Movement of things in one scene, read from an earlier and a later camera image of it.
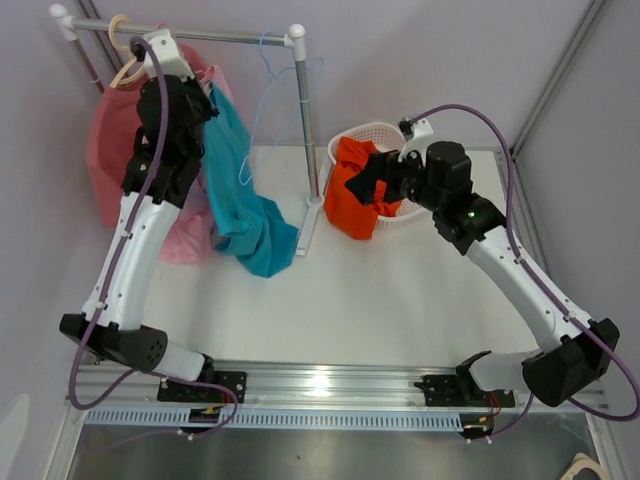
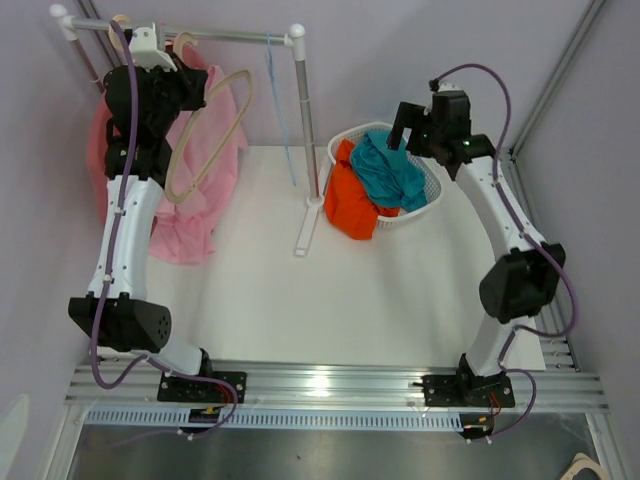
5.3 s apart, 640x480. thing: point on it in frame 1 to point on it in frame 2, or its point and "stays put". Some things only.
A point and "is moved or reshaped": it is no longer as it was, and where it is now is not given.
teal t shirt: (258, 231) is moved or reshaped
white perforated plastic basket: (384, 137) stays put
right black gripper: (381, 167) to (407, 116)
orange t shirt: (344, 208) stays put
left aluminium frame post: (89, 9) stays put
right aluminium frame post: (556, 77) stays put
